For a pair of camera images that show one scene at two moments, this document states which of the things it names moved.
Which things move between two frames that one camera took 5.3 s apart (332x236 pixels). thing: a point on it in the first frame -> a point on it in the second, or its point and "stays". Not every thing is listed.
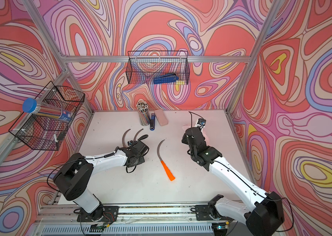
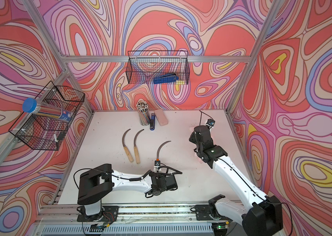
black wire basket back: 160,67 stays
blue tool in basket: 167,78 stays
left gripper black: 143,161 -> 166,177
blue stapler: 152,122 stays
